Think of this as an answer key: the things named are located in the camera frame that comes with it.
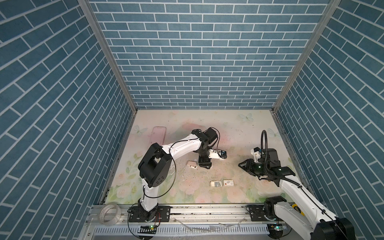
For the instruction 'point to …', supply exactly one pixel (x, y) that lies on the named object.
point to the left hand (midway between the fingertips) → (208, 160)
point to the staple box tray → (216, 183)
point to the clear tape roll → (117, 218)
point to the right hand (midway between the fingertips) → (239, 164)
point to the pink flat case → (158, 135)
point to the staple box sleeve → (228, 182)
